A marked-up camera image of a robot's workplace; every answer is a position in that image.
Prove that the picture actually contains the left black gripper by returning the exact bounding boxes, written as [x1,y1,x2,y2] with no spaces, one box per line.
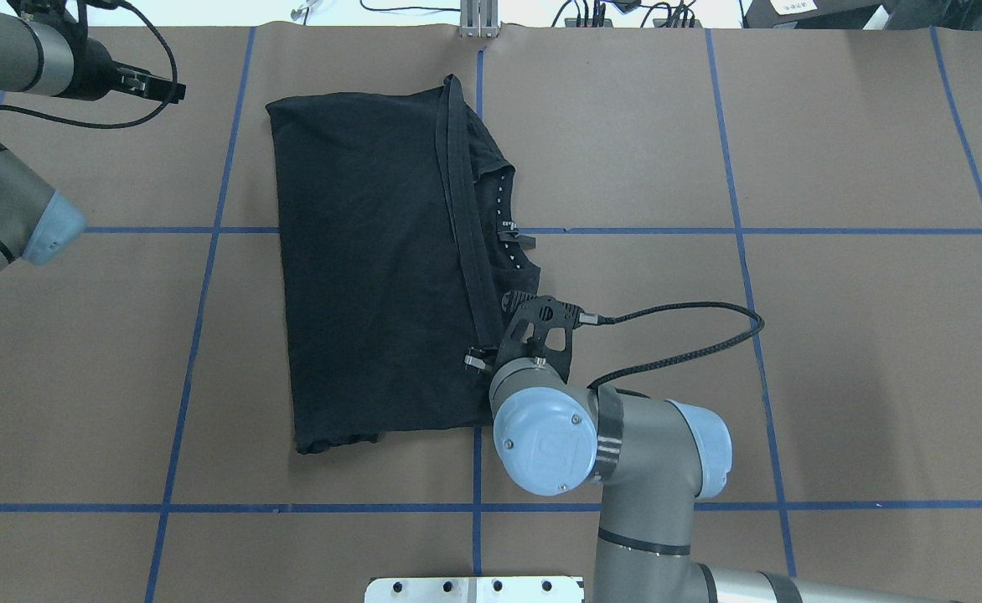
[13,1,186,105]

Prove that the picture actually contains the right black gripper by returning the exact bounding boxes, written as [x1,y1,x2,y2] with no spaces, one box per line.
[463,291,583,382]

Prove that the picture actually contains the black graphic t-shirt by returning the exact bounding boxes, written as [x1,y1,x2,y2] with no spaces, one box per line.
[266,74,540,455]

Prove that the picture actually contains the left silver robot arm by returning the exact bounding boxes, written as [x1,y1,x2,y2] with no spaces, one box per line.
[0,1,186,274]

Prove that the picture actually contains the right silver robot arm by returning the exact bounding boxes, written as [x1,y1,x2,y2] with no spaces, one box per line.
[467,291,908,602]

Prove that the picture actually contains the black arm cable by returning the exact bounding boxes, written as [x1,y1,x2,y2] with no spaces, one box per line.
[579,301,766,394]

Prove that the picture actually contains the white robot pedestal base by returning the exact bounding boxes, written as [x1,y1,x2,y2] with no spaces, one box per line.
[364,575,586,602]

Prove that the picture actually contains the aluminium frame post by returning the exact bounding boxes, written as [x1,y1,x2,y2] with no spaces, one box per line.
[459,0,501,39]

